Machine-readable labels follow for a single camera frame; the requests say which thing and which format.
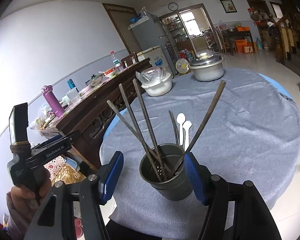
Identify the orange box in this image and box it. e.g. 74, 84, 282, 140
235, 39, 248, 53

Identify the teal thermos bottle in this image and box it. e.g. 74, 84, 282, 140
67, 79, 79, 92

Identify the dark wooden side table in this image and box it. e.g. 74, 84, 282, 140
222, 30, 256, 55

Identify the white bowl with plastic wrap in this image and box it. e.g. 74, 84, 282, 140
136, 66, 173, 97

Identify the white plastic spoon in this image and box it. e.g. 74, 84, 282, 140
183, 120, 192, 151
176, 113, 186, 146

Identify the dark carved wooden sideboard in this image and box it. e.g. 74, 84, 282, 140
41, 58, 152, 170

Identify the person's left hand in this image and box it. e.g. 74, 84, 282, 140
10, 168, 52, 222

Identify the white plastic spoon lower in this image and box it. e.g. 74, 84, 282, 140
183, 120, 192, 151

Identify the white plastic spoon upper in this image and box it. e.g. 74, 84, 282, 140
176, 113, 186, 146

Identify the purple thermos bottle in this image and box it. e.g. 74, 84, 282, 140
41, 85, 65, 117

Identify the clear plastic water bottle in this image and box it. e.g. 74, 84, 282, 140
110, 51, 121, 68

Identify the green lidded bowl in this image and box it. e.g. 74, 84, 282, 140
85, 74, 103, 87

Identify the dark metal utensil cup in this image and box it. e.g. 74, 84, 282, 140
139, 143, 192, 201

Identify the grey refrigerator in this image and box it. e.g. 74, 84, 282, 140
128, 13, 179, 76

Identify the small white fan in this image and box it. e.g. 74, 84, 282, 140
175, 58, 189, 75

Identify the white chest freezer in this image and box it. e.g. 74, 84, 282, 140
136, 46, 171, 72

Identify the short dark chopstick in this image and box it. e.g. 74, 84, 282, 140
168, 110, 180, 145

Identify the grey tablecloth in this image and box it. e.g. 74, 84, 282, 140
100, 68, 300, 239

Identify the red white patterned bowl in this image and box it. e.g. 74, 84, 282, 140
103, 67, 117, 79

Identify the round wall clock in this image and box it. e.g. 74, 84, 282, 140
168, 2, 179, 11

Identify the framed wall picture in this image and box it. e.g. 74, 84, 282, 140
220, 0, 237, 14

